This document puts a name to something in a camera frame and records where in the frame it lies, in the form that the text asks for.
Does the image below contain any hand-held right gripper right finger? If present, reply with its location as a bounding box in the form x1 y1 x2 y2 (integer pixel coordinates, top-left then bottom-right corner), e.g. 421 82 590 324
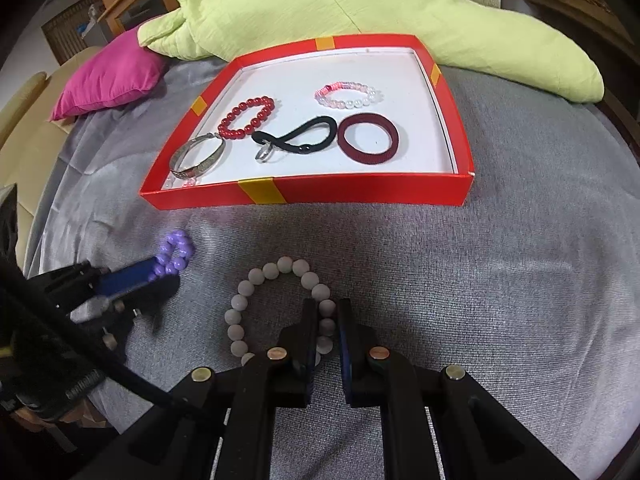
336 299 576 480

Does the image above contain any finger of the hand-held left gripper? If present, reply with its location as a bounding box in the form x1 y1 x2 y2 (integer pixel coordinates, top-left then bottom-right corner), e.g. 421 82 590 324
112 276 182 320
97 258 165 298

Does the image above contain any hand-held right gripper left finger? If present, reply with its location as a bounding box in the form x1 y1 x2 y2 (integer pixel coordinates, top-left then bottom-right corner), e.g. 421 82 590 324
75 299 321 480

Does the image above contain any purple bead bracelet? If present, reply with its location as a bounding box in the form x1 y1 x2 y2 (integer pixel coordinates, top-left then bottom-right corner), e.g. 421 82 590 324
153 230 195 277

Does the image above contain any white bead bracelet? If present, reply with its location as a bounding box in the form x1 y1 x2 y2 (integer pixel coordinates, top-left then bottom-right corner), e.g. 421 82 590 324
224 257 337 367

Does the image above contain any silver bangle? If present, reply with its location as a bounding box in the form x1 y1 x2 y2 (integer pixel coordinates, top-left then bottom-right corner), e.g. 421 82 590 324
170 132 227 181

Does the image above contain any maroon hair band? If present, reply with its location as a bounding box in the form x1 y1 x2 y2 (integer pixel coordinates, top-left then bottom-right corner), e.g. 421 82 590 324
337 114 400 167

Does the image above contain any red bead bracelet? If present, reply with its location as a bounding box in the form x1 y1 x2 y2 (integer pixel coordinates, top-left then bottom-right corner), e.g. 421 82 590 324
218 95 276 143

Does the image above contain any black hair tie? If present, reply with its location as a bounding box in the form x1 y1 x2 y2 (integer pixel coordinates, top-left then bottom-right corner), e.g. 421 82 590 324
251 116 337 156

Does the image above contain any red cardboard box lid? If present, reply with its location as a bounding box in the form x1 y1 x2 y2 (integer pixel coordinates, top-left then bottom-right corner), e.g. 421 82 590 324
140 34 475 210

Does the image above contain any pink crystal bead bracelet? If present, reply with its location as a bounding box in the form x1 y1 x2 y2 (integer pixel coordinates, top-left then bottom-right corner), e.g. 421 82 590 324
314 80 382 111

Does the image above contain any beige sofa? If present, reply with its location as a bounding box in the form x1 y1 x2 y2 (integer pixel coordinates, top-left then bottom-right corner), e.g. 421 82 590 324
0 46 103 263

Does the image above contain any pink pillow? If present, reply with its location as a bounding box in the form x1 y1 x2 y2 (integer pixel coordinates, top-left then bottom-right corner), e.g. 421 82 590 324
49 26 167 122

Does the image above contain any wicker cabinet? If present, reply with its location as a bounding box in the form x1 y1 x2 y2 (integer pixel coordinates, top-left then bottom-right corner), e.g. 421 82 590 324
41 0 110 67

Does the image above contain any light green quilt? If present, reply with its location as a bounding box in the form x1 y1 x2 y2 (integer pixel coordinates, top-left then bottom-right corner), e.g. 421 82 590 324
137 0 605 105

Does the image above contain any wooden bench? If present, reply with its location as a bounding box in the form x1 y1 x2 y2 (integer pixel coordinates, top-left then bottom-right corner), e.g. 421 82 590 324
500 0 640 158

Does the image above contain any black cable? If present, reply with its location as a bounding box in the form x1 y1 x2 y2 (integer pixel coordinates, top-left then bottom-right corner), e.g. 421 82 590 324
0 252 206 416

